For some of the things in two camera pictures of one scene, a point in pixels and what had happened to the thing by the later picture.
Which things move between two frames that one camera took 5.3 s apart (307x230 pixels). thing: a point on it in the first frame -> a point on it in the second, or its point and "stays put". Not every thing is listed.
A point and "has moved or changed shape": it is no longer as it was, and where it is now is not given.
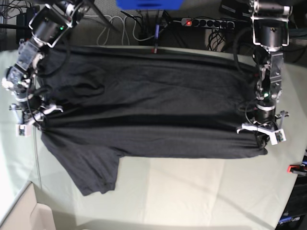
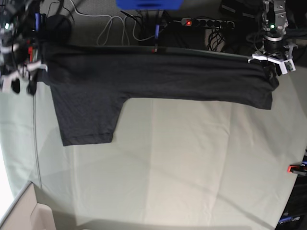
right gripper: x=268 y=128 -> x=275 y=50
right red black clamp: x=297 y=169 stays put
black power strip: x=210 y=23 stays put
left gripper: x=33 y=109 -> x=20 y=60
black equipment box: x=295 y=216 stays put
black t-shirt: x=111 y=102 has moved or changed shape
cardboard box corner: x=27 y=214 stays put
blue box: x=149 y=5 stays put
